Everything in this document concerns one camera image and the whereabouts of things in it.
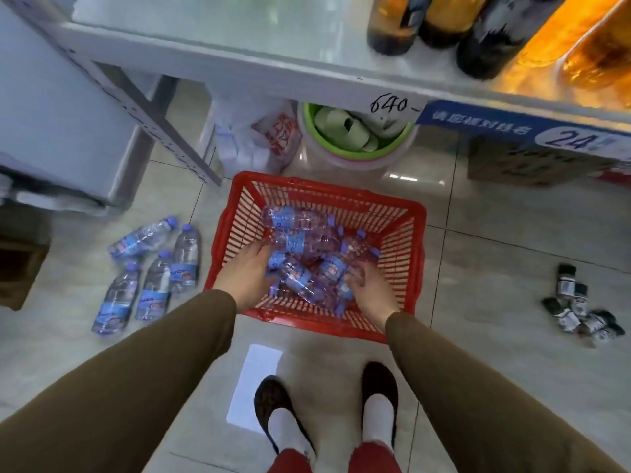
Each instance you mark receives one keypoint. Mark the person's left hand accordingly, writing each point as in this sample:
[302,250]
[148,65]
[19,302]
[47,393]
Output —
[244,278]

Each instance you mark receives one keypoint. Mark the person's right hand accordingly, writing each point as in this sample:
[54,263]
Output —
[374,298]

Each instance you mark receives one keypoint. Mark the person's left fingers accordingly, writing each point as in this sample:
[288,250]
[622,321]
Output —
[259,253]

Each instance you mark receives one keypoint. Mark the person's right fingers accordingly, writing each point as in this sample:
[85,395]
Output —
[359,276]

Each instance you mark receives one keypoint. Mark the clear plastic water bottle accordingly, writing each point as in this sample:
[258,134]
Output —
[186,258]
[351,256]
[155,286]
[116,300]
[277,261]
[143,237]

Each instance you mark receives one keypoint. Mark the person's right forearm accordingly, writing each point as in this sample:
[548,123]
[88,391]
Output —
[483,403]

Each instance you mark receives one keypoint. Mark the person's left forearm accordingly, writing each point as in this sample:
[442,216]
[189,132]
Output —
[123,389]

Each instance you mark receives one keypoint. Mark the red plastic shopping basket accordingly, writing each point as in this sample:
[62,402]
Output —
[389,251]

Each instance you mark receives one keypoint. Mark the pile of water bottles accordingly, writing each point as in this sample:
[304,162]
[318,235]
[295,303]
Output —
[308,241]

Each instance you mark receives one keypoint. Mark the person's dark right shoe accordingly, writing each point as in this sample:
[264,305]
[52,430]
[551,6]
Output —
[379,381]

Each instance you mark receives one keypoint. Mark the person's dark shoe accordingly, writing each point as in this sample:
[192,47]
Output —
[271,398]
[379,381]

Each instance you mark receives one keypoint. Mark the white plastic bag red print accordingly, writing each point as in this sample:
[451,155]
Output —
[266,137]

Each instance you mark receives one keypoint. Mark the white paper sheet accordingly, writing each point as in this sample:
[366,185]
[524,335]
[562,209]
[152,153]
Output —
[254,384]

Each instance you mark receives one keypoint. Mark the person's white right sock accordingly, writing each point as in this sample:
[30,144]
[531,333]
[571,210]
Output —
[378,421]

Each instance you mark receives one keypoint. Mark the person's white sock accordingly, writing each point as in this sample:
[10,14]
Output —
[378,421]
[288,431]

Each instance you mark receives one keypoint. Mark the person's dark left shoe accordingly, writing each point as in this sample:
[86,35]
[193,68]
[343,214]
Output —
[271,398]

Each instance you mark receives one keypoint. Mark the pale green slippers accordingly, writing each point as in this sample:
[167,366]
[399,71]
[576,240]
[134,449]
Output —
[347,130]

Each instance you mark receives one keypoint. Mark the person's white left sock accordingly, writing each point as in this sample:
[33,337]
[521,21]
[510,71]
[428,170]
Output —
[288,431]

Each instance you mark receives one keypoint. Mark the person's red right trouser leg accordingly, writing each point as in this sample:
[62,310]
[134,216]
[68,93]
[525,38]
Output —
[372,460]

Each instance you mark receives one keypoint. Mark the person's red trouser leg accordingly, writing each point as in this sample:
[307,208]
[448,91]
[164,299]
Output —
[291,463]
[372,460]

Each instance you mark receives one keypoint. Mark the person's red left trouser leg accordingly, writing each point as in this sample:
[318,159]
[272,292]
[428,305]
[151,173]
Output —
[291,463]

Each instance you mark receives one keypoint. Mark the brown cardboard box dark print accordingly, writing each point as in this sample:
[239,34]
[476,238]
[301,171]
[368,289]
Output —
[537,167]

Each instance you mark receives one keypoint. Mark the white metal shelf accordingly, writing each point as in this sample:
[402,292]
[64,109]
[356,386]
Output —
[197,44]

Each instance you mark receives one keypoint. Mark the cluster of small dark bottles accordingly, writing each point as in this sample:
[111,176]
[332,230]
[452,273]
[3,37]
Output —
[577,307]

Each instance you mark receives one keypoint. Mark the blue shelf label strip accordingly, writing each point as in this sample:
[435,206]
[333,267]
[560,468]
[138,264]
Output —
[522,128]

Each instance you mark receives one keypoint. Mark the plain brown cardboard box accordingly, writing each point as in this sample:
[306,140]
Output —
[19,261]

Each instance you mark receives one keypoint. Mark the white cabinet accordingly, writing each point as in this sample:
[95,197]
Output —
[59,118]

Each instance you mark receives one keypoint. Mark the dark glass bottle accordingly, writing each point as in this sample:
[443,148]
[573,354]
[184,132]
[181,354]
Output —
[451,22]
[498,39]
[394,24]

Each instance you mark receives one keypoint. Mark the amber oil bottle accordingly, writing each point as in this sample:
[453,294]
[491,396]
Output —
[599,63]
[547,49]

